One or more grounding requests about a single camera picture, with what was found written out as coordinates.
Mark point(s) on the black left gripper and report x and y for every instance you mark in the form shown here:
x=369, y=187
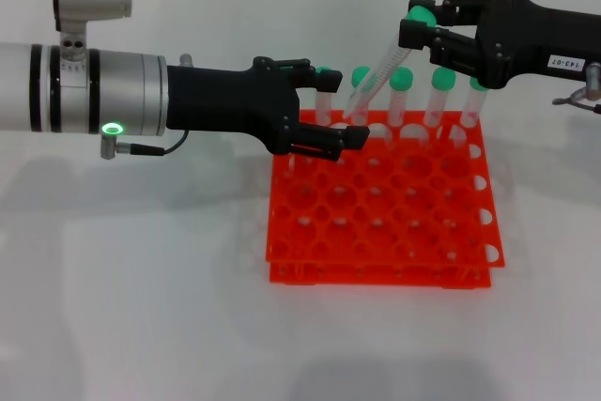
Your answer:
x=225, y=100

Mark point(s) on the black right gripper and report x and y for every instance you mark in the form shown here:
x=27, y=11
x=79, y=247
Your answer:
x=526, y=39

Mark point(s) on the orange test tube rack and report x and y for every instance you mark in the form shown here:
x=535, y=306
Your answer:
x=422, y=281

